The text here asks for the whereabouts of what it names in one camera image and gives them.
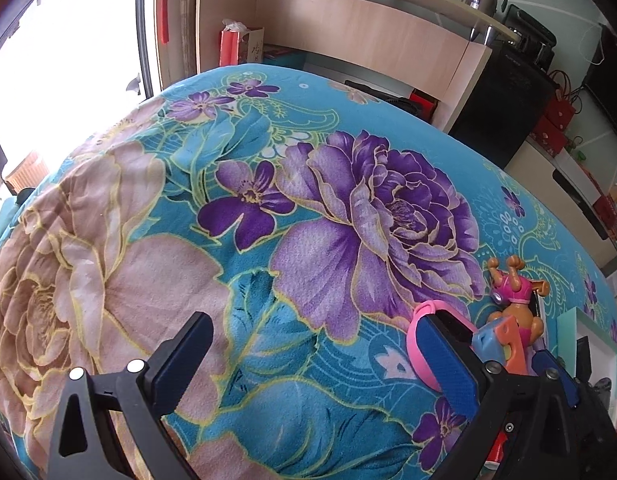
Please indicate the brown toy dog pink outfit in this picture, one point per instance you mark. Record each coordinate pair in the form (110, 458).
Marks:
(513, 310)

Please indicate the white flat box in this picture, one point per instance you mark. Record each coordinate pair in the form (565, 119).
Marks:
(580, 172)

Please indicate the white shallow box teal rim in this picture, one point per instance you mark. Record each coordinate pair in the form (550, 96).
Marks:
(568, 330)

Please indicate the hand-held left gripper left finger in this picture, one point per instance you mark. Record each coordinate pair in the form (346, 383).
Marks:
(181, 360)

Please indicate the red tassel ornament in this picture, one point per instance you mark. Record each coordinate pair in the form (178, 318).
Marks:
(165, 10)

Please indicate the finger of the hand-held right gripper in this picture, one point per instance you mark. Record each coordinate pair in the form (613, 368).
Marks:
(585, 357)
(568, 390)

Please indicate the red and beige gift bag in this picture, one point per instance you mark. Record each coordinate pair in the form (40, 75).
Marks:
(241, 45)

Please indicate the black wall television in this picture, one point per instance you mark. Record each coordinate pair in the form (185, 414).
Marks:
(613, 85)

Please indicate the floral blue blanket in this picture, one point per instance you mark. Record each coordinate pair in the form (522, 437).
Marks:
(188, 210)

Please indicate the wooden shelf unit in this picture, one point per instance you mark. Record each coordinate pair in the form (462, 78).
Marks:
(338, 25)

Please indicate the blue and orange block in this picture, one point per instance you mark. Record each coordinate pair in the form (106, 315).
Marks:
(488, 342)

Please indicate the red gift box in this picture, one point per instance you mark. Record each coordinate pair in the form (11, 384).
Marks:
(548, 141)

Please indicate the red patterned box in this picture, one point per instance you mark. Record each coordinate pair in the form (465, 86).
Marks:
(605, 217)

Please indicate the pink wrist band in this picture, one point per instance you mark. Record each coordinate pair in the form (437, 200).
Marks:
(413, 340)

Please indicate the red packet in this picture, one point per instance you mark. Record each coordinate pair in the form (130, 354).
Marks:
(498, 447)

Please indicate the red handbag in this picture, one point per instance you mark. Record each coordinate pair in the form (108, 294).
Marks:
(558, 110)

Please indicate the black floor appliance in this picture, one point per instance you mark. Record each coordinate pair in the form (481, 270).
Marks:
(368, 90)

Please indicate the black water dispenser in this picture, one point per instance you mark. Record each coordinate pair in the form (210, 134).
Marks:
(498, 100)

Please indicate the cream television stand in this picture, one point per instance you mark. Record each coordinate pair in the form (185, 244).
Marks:
(538, 180)

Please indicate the beige patterned curtain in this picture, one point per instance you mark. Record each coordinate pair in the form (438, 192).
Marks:
(188, 35)

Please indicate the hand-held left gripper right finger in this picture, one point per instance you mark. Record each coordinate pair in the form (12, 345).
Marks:
(448, 360)

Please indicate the small red box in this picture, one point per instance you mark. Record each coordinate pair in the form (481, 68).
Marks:
(423, 102)

